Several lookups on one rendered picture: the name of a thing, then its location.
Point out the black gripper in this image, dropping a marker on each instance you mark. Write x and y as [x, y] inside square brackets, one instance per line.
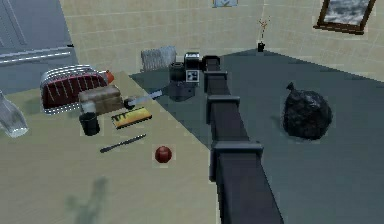
[178, 90]

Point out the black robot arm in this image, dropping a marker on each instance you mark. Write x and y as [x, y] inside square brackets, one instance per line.
[233, 133]

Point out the red apple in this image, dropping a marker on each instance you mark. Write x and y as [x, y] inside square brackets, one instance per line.
[163, 154]

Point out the yellow sponge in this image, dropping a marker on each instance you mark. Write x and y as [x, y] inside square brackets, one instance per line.
[131, 117]

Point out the grey ribbed bin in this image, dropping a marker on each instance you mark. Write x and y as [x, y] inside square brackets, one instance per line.
[158, 58]

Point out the orange round thing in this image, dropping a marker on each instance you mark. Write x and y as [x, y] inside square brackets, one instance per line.
[109, 77]

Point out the brown bread loaf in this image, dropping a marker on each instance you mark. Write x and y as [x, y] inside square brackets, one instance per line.
[103, 98]

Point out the dark table knife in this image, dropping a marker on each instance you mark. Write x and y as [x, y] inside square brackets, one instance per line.
[121, 143]

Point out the black cup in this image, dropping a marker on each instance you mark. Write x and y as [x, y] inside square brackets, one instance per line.
[89, 124]

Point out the red toaster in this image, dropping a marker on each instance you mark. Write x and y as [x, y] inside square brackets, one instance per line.
[66, 88]

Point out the small pale framed picture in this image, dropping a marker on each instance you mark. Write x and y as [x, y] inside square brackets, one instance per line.
[225, 2]

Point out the black vase with twigs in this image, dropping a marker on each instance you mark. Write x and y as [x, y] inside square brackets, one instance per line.
[261, 46]

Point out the grey room door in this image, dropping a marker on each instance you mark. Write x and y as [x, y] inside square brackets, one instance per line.
[30, 26]

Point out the clear glass bottle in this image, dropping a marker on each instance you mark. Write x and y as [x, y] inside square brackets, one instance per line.
[10, 120]

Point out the black garbage bag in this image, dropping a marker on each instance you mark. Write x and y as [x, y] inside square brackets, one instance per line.
[306, 115]

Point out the brown framed picture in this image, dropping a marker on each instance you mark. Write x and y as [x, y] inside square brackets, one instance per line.
[345, 13]

